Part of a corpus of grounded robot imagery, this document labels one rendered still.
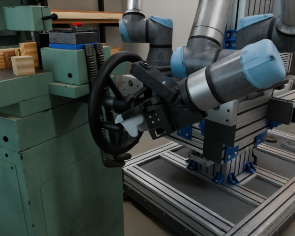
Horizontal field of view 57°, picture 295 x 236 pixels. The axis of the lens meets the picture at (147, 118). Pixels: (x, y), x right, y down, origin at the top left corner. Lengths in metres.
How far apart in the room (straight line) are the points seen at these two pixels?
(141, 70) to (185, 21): 3.70
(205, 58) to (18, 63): 0.45
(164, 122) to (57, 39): 0.39
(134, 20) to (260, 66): 1.00
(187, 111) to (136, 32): 0.90
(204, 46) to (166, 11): 3.79
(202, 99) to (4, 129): 0.52
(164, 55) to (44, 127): 0.77
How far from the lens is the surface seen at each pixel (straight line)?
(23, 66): 0.75
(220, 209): 1.37
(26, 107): 0.75
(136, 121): 0.59
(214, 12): 0.65
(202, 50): 0.61
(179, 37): 4.28
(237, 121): 1.01
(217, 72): 0.48
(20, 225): 0.94
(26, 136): 0.77
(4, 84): 0.71
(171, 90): 0.53
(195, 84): 0.49
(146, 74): 0.54
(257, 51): 0.47
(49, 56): 0.79
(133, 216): 1.62
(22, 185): 0.83
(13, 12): 0.97
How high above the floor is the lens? 1.03
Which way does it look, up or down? 20 degrees down
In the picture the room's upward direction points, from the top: straight up
